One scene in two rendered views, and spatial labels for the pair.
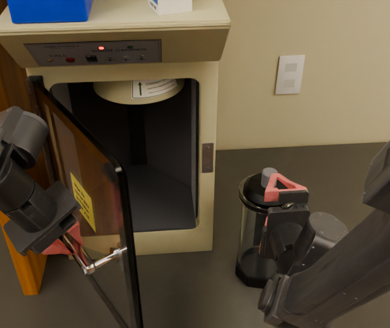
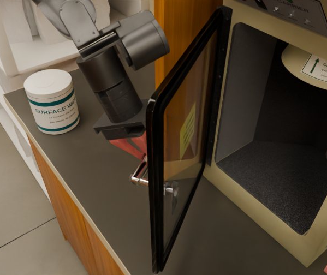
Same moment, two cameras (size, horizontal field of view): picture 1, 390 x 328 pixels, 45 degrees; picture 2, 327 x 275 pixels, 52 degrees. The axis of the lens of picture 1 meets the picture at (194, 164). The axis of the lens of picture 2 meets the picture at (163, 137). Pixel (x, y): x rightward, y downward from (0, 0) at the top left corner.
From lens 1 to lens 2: 0.38 m
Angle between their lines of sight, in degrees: 44
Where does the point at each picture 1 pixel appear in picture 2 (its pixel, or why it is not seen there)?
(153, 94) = (324, 79)
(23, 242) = (100, 123)
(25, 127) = (142, 33)
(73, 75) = (255, 19)
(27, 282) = not seen: hidden behind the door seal
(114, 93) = (290, 58)
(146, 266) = (242, 227)
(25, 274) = not seen: hidden behind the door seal
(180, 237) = (284, 231)
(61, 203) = (140, 114)
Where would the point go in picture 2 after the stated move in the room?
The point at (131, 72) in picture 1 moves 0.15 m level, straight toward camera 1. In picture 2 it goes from (307, 41) to (238, 77)
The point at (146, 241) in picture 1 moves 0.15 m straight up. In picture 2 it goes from (256, 209) to (271, 162)
